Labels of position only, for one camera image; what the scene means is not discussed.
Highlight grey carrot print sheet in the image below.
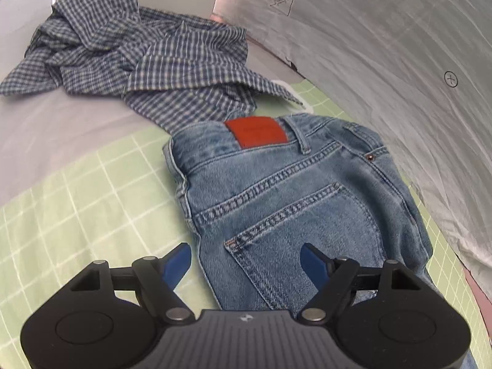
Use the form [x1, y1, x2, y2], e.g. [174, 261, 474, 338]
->
[214, 0, 491, 288]

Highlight blue denim jeans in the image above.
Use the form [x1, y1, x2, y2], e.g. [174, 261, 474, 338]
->
[164, 114, 433, 314]

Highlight pink headboard panel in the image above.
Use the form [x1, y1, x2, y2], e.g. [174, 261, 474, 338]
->
[463, 267, 492, 335]

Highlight blue plaid shirt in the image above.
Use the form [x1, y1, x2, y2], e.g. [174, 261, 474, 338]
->
[1, 0, 292, 133]

